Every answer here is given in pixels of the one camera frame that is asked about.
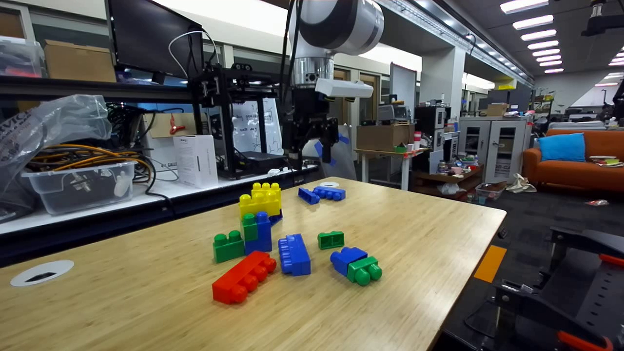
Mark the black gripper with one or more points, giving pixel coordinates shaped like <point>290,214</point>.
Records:
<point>308,113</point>

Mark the yellow wide toy block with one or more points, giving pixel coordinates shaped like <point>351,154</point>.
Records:
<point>261,201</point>

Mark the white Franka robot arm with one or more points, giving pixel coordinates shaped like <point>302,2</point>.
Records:
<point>341,21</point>

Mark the blue wide toy block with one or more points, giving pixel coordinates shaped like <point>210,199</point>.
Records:
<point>329,191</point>

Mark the green small toy block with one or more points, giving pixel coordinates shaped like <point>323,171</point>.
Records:
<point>362,269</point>
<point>329,238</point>

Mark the blue small toy block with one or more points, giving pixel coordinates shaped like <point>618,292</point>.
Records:
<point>343,257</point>

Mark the red long toy block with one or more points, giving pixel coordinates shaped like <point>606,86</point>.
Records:
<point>243,277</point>

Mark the blue tape cross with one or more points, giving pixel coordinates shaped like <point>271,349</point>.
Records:
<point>343,138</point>

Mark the brown cardboard box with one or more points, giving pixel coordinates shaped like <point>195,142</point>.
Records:
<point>382,136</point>
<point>78,58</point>

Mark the white side table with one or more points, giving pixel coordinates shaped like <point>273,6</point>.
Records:
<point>390,154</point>

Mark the white cardboard box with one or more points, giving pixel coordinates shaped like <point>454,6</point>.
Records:
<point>193,158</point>

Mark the grey glass door cabinet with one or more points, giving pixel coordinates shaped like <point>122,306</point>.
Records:
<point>489,146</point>

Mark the orange floor tape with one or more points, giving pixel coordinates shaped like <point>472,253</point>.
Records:
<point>489,263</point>

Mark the black computer monitor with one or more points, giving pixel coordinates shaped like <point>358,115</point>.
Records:
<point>152,31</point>

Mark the blue cushion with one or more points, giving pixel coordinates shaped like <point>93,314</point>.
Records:
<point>561,146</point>

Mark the ceiling light panel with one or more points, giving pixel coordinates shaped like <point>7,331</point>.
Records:
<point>532,21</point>
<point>522,6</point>
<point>538,35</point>

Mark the clear plastic storage bin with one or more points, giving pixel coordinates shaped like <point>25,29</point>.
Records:
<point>80,187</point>

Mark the orange sofa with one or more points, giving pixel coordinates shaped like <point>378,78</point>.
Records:
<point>575,169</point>

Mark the black equipment stand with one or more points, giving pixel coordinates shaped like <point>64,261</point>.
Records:
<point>557,298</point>

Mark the white round table grommet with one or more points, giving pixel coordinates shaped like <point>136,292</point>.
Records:
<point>41,273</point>

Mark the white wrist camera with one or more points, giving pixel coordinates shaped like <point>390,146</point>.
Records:
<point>343,88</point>

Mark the black frame 3D printer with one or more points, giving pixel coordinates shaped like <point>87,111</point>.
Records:
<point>239,117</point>

